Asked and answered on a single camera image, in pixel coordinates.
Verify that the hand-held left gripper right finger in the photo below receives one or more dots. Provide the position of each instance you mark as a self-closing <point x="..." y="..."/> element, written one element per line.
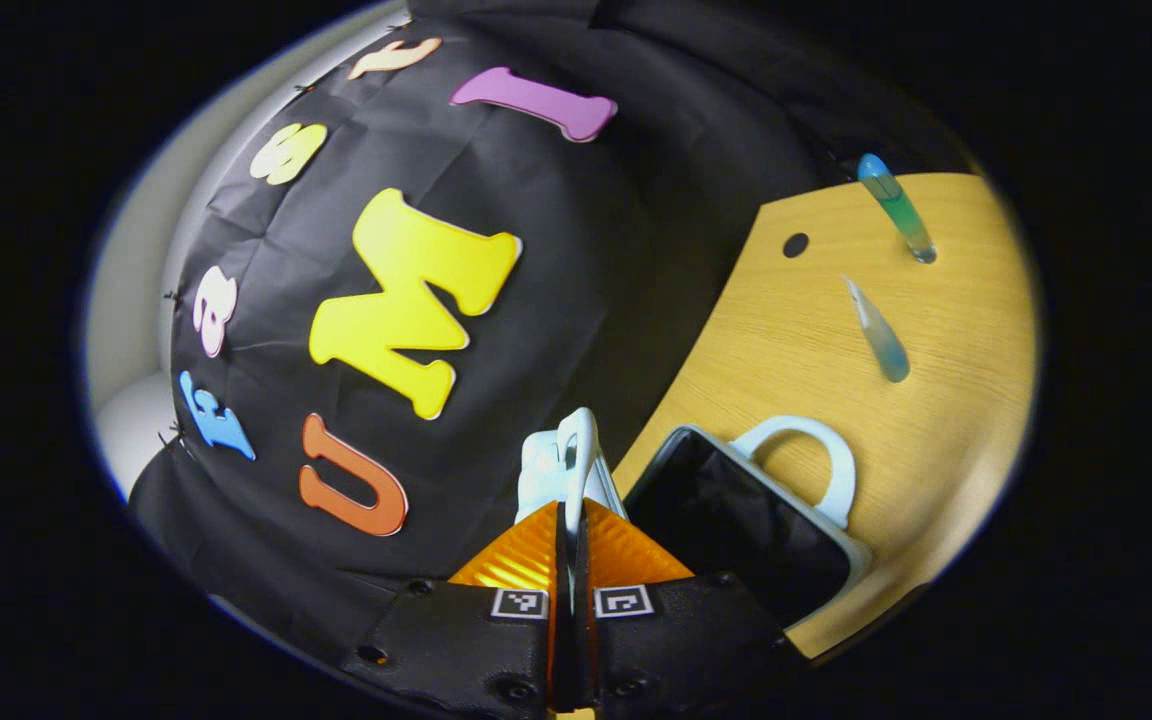
<point x="676" y="640"/>

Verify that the black round table grommet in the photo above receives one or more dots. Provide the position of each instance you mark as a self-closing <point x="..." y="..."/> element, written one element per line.
<point x="796" y="245"/>

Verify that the clear blue tube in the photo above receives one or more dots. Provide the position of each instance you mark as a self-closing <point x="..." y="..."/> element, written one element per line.
<point x="881" y="335"/>

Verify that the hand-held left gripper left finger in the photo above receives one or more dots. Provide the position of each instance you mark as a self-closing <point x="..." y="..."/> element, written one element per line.
<point x="476" y="640"/>

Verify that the black backdrop cloth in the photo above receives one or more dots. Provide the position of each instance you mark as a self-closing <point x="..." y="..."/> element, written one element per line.
<point x="576" y="300"/>

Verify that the green bottle with blue cap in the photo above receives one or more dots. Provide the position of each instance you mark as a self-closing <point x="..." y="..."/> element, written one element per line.
<point x="896" y="210"/>

